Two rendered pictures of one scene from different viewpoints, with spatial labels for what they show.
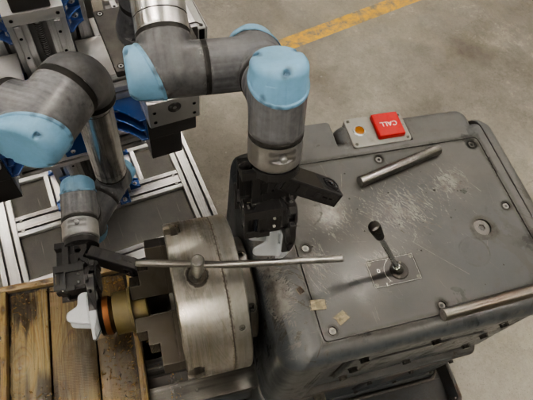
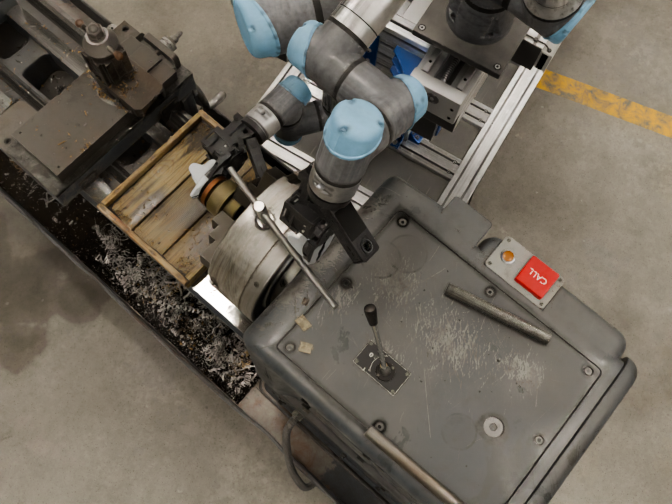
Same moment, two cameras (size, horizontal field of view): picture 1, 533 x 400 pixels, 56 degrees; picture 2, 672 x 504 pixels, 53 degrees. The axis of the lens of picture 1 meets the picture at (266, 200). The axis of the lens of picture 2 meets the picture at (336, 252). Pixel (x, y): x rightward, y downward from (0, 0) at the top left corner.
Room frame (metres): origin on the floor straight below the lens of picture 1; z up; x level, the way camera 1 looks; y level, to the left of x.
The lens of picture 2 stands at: (0.21, -0.38, 2.44)
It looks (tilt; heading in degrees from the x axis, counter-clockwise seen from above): 71 degrees down; 60
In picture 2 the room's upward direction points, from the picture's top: 6 degrees clockwise
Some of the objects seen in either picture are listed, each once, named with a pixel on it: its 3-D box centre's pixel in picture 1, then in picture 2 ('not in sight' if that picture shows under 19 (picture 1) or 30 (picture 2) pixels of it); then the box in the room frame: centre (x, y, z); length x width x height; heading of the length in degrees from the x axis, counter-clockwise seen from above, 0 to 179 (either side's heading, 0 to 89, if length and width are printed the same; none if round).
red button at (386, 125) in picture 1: (387, 126); (536, 278); (0.73, -0.22, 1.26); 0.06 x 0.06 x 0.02; 25
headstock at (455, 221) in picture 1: (373, 254); (429, 363); (0.52, -0.26, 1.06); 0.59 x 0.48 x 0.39; 115
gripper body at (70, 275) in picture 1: (79, 268); (233, 144); (0.34, 0.35, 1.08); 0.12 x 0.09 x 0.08; 24
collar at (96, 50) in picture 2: not in sight; (98, 39); (0.15, 0.68, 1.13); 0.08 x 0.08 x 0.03
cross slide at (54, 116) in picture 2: not in sight; (102, 101); (0.09, 0.66, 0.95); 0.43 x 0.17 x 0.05; 25
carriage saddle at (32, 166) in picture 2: not in sight; (91, 105); (0.06, 0.70, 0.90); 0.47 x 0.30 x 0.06; 25
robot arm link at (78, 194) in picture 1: (78, 202); (285, 101); (0.49, 0.40, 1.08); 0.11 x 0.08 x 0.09; 24
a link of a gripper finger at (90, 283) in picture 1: (91, 290); (221, 165); (0.29, 0.30, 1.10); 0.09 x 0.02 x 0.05; 24
